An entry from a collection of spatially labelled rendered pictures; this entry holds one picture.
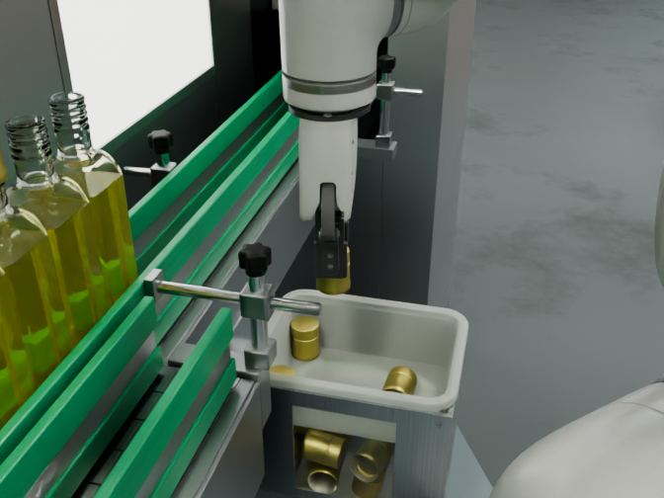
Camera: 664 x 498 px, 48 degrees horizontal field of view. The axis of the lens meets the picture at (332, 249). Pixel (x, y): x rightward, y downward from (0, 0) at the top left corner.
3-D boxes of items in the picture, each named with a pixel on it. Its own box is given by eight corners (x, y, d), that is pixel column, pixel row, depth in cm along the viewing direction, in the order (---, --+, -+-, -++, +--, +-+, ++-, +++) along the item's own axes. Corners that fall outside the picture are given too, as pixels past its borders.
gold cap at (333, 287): (351, 277, 80) (351, 241, 78) (350, 295, 77) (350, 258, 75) (317, 277, 80) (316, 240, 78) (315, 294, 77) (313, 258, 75)
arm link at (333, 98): (287, 54, 71) (289, 85, 73) (277, 84, 63) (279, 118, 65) (375, 54, 71) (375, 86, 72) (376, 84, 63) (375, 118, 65)
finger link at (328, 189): (322, 148, 69) (325, 182, 74) (319, 222, 65) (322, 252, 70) (335, 149, 69) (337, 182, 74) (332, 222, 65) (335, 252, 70)
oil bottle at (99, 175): (100, 332, 78) (63, 136, 67) (150, 339, 76) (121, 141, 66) (71, 365, 73) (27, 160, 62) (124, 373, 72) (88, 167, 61)
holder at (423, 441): (253, 385, 102) (246, 290, 94) (456, 420, 96) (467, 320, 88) (204, 479, 87) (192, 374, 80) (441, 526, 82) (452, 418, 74)
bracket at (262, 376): (188, 391, 79) (182, 338, 76) (274, 406, 77) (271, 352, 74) (174, 414, 76) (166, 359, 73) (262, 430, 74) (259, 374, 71)
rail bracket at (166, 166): (139, 218, 100) (125, 124, 94) (187, 224, 99) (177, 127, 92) (124, 232, 97) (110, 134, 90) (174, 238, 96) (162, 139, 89)
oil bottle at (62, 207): (70, 366, 73) (26, 161, 62) (124, 375, 71) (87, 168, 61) (37, 404, 68) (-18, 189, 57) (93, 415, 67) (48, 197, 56)
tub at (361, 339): (289, 342, 97) (287, 285, 93) (464, 369, 92) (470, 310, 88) (242, 435, 82) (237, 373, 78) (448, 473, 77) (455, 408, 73)
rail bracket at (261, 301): (164, 335, 76) (149, 226, 70) (325, 361, 73) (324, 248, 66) (151, 353, 74) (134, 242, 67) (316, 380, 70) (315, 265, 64)
